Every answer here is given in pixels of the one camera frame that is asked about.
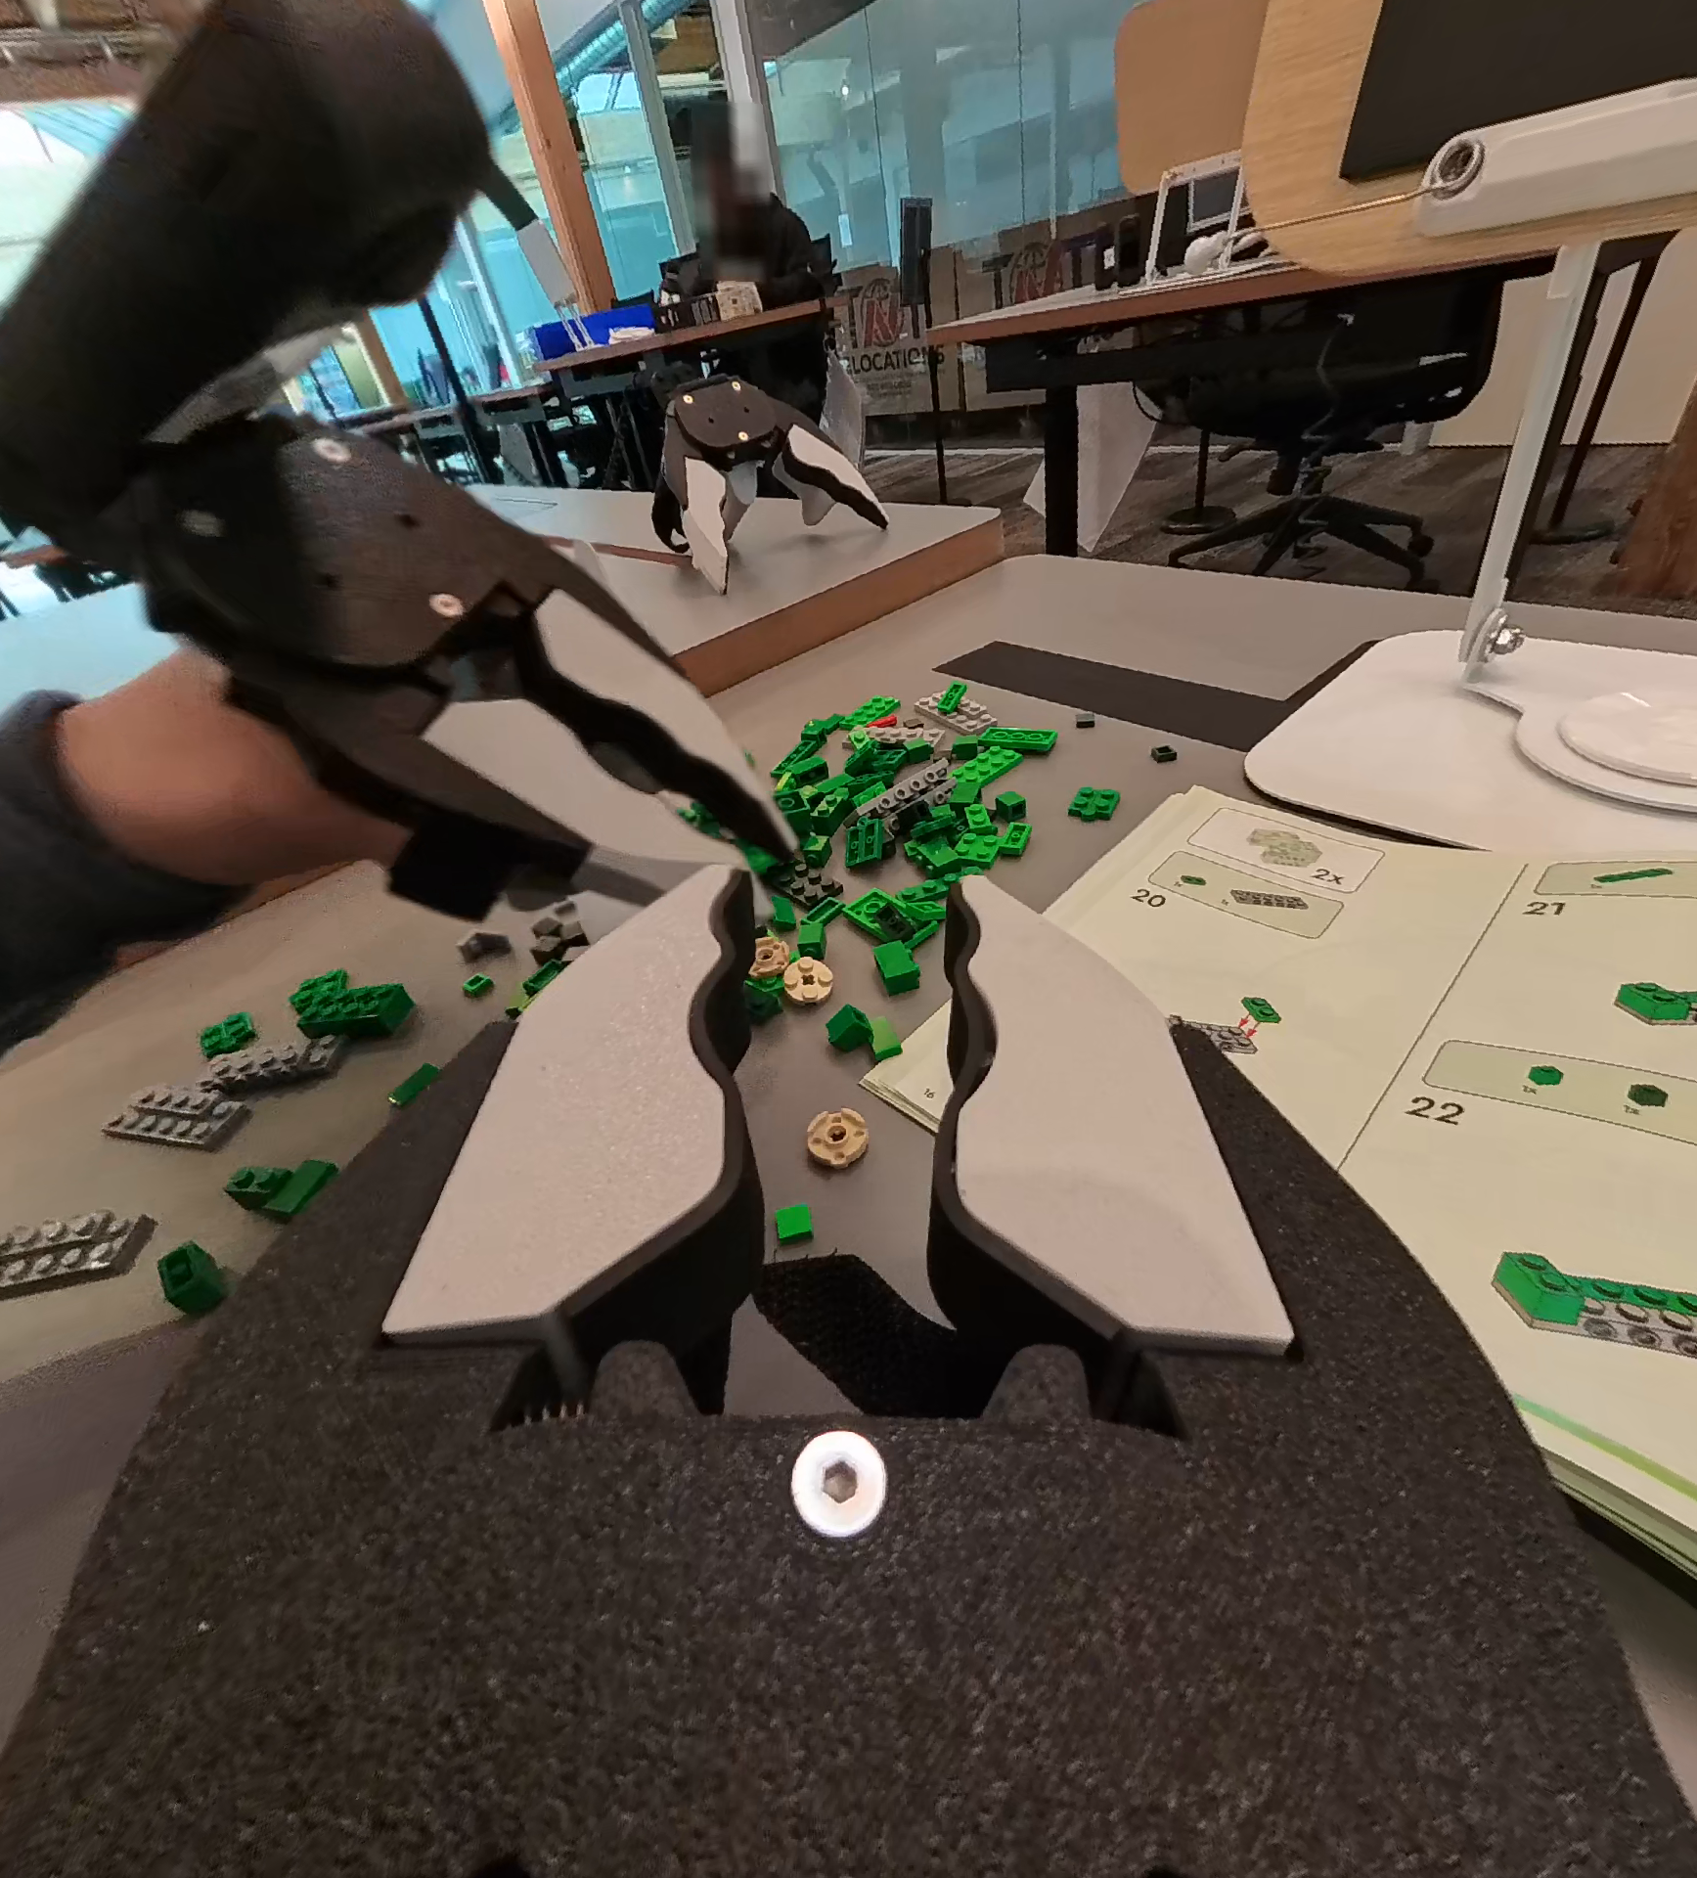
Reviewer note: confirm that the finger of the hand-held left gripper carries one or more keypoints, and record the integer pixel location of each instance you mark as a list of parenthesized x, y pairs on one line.
[(645, 704), (527, 777)]

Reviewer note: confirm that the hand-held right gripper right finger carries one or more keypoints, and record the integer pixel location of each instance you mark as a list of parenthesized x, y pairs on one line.
[(1106, 1158)]

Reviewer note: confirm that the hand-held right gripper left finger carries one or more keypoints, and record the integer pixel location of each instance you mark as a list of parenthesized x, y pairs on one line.
[(586, 1158)]

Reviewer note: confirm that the pile of green toy bricks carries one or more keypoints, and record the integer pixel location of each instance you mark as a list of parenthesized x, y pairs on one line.
[(864, 792)]

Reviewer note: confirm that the dark green brick plate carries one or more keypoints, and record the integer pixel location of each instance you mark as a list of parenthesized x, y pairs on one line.
[(809, 880)]

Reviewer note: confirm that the cluttered office desk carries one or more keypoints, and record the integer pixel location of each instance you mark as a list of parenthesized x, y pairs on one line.
[(674, 334)]

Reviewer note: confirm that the white desk lamp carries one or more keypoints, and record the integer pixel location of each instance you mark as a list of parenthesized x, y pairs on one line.
[(1378, 747)]

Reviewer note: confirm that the grey desk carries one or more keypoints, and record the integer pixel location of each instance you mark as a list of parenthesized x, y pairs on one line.
[(56, 1408)]

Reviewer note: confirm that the brown-topped office desk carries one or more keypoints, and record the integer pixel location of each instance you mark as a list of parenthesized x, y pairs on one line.
[(1084, 315)]

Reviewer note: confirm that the person's left hand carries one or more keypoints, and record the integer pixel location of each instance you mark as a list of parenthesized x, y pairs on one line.
[(203, 777)]

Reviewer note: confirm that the tiny green tile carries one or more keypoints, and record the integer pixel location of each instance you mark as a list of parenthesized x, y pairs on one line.
[(793, 1223)]

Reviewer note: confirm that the tan round brick plate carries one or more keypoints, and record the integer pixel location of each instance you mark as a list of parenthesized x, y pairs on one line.
[(772, 957), (807, 978), (838, 1137)]

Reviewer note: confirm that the small green brick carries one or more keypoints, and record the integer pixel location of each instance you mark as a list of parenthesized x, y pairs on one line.
[(285, 1185), (191, 1275), (864, 1035), (228, 1035)]

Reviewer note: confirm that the green two-by-four brick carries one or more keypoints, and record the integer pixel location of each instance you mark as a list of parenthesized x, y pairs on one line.
[(357, 1005)]

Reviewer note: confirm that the wood-edged side table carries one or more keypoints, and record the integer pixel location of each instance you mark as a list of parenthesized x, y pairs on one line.
[(864, 536)]

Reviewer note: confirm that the spare gripper mechanism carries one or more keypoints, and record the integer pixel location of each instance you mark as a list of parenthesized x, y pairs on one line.
[(733, 419)]

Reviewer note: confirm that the pale green instruction booklet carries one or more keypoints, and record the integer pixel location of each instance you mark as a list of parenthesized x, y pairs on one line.
[(1378, 998)]

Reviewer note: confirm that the grey brick plate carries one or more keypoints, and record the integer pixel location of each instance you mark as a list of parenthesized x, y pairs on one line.
[(277, 1064), (179, 1117)]

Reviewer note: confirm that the green square brick plate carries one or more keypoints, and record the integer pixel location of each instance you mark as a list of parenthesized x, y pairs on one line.
[(1094, 802)]

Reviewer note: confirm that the blue storage bin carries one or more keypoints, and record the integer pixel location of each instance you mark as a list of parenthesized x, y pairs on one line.
[(592, 334)]

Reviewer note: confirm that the stacked grey brick plates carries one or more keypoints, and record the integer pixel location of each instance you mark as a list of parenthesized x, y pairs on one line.
[(50, 1258)]

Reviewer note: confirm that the black office chair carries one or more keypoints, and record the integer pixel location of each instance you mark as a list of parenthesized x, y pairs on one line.
[(1319, 381)]

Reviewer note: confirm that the curved plywood panel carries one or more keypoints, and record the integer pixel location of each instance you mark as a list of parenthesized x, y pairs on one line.
[(1303, 147), (1186, 88)]

